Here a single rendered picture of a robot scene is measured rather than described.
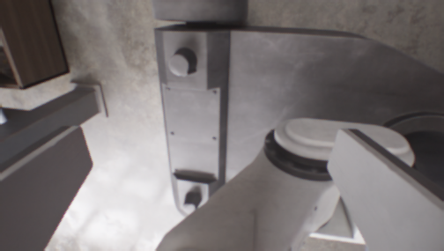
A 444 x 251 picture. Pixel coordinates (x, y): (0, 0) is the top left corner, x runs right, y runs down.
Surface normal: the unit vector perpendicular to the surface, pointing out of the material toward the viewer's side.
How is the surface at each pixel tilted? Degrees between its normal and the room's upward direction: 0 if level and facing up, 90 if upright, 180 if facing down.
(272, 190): 90
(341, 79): 0
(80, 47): 0
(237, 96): 0
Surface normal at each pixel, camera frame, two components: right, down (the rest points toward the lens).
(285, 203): 0.02, -0.88
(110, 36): -0.18, 0.47
